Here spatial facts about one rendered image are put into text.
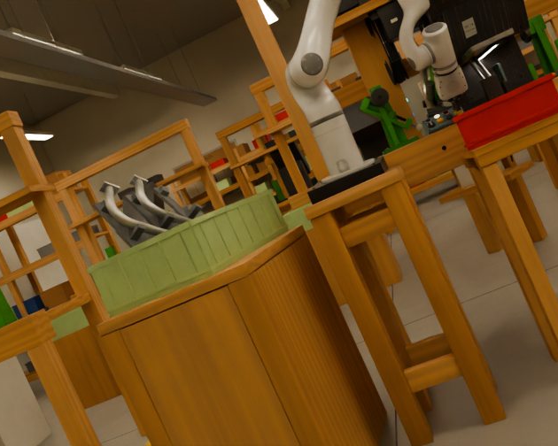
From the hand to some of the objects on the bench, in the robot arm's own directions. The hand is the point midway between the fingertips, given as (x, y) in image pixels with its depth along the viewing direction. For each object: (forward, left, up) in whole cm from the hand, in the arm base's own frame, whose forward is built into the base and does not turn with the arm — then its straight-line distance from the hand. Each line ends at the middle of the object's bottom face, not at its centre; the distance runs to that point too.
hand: (456, 104), depth 226 cm
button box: (+4, +6, -10) cm, 12 cm away
